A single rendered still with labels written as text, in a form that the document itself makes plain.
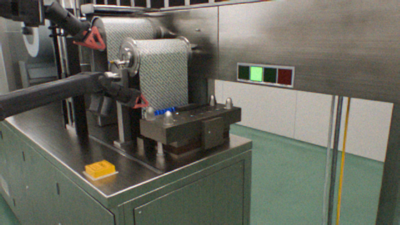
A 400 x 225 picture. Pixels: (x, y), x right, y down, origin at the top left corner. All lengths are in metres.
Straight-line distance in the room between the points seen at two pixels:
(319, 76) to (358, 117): 2.53
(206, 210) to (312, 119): 2.73
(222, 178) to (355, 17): 0.71
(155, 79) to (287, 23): 0.52
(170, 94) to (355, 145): 2.69
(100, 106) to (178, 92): 0.37
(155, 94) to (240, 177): 0.49
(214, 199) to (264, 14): 0.71
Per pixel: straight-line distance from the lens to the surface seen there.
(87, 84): 1.02
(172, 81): 1.28
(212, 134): 1.18
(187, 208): 1.15
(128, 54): 1.19
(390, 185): 1.25
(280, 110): 3.99
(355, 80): 1.03
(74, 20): 1.12
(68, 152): 1.29
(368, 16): 1.01
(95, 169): 1.05
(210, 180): 1.19
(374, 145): 3.61
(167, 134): 1.05
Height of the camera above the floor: 1.34
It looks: 15 degrees down
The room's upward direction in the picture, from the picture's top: 1 degrees counter-clockwise
